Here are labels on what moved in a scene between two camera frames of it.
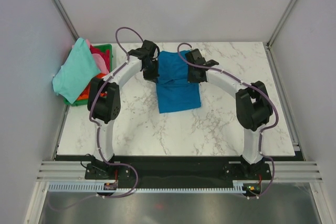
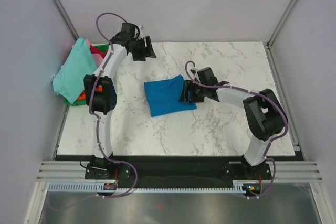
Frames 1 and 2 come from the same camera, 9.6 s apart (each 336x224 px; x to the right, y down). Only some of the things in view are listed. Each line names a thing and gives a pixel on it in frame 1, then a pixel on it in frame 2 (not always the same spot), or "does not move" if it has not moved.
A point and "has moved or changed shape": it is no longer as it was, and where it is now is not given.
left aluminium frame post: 59,4 does not move
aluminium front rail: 74,171 does not move
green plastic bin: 104,47 does not move
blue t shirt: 175,94 has moved or changed shape
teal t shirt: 72,78 does not move
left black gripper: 153,76 → 147,52
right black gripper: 190,78 → 189,86
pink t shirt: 98,61 does not move
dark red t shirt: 105,54 does not move
